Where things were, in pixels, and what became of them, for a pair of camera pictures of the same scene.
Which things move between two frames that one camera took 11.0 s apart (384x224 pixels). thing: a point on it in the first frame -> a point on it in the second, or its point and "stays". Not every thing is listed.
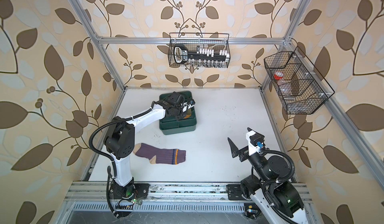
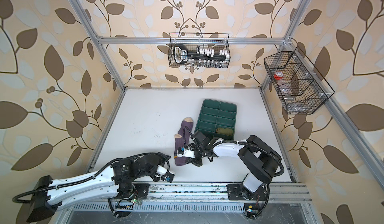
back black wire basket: [199, 50] stays
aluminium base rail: [99, 192] stays
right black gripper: [245, 152] -> [198, 162]
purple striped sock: [157, 155] -> [182, 140]
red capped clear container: [278, 75] stays
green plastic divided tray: [171, 125] -> [217, 119]
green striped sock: [188, 113] -> [228, 131]
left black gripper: [179, 116] -> [163, 160]
